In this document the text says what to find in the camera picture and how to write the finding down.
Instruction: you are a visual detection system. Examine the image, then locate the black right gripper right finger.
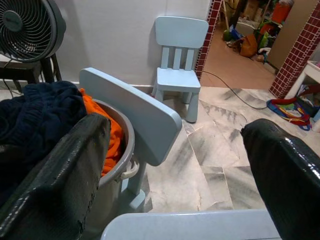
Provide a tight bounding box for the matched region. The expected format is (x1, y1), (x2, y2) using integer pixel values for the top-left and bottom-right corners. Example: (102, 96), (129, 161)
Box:
(241, 118), (320, 240)

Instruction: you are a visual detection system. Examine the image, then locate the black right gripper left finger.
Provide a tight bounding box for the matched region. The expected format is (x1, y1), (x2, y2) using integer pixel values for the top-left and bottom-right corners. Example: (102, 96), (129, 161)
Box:
(0, 112), (112, 240)

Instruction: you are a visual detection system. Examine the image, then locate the navy knitted sweater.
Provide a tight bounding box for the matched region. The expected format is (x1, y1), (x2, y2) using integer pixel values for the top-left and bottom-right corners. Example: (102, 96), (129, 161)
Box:
(0, 80), (89, 208)

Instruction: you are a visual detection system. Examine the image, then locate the grey plastic bucket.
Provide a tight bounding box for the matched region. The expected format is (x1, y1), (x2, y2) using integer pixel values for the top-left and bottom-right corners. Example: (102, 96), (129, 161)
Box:
(82, 98), (141, 240)

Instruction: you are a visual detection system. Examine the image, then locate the orange cloth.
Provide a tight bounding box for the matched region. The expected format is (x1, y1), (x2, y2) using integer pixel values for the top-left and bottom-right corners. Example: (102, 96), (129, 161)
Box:
(79, 87), (123, 177)

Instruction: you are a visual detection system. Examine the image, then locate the white shelf unit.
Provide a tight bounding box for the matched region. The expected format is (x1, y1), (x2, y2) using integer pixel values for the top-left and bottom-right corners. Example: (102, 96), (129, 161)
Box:
(284, 59), (320, 101)

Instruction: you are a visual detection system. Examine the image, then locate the light blue children's chair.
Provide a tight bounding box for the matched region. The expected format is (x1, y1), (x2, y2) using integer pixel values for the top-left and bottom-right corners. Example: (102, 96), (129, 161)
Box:
(79, 66), (183, 211)
(151, 16), (210, 123)

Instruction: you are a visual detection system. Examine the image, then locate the black side table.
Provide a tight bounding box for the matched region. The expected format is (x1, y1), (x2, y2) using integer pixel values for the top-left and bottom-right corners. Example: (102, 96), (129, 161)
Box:
(0, 53), (62, 92)

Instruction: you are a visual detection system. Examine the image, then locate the brown bag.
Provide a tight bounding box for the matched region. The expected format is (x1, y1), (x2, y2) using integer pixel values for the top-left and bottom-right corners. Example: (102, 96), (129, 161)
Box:
(239, 33), (258, 58)

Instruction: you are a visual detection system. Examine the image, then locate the orange bin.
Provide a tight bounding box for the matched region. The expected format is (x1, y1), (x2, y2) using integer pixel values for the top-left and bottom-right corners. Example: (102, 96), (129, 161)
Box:
(271, 2), (293, 25)

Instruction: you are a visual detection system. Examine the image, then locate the dark grey round fan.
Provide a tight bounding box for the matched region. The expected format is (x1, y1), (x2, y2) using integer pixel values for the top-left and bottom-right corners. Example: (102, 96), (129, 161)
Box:
(0, 0), (67, 63)

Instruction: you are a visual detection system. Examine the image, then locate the black floor cable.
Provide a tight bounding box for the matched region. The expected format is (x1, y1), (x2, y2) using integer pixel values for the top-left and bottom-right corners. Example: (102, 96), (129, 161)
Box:
(201, 70), (268, 110)

